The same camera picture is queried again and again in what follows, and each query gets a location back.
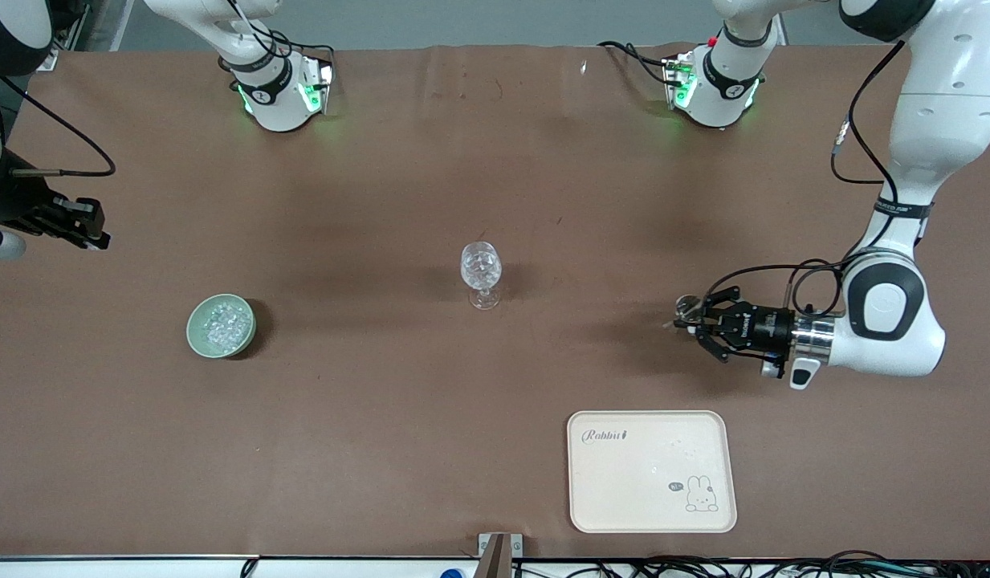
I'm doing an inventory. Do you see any black left arm base cable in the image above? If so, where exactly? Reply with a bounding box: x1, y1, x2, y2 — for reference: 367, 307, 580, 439
597, 40, 674, 86

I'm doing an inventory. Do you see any black arm base cable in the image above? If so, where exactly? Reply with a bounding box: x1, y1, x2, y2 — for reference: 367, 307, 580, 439
218, 0, 336, 81
597, 40, 674, 86

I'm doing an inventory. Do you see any cream rabbit print tray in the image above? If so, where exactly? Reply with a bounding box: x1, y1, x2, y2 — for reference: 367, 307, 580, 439
567, 410, 738, 534

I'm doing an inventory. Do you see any silver aluminium frame profile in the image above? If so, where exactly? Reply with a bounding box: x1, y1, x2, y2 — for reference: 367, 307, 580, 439
45, 0, 90, 71

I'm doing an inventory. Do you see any black right arm base cable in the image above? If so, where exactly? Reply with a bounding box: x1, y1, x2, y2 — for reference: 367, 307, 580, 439
218, 0, 336, 81

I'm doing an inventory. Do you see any steel double jigger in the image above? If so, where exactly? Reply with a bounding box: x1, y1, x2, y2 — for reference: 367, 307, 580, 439
673, 294, 706, 332

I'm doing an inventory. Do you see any aluminium camera mount post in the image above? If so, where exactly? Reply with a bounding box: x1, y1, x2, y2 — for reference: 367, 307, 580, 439
477, 532, 524, 578

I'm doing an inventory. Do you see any clear ice cube heap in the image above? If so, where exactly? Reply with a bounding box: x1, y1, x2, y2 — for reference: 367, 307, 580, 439
202, 301, 251, 352

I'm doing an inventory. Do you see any brown table cover sheet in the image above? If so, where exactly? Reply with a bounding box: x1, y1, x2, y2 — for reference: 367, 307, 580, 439
0, 44, 990, 561

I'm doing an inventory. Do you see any tangled black cable bundle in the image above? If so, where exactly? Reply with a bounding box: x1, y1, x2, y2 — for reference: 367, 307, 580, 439
511, 550, 990, 578

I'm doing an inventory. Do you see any pale green ceramic bowl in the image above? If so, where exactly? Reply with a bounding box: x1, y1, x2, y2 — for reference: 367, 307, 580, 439
186, 294, 257, 360

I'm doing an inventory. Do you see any clear stemmed wine glass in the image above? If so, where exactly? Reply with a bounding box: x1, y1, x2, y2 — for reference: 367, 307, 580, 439
460, 241, 504, 311

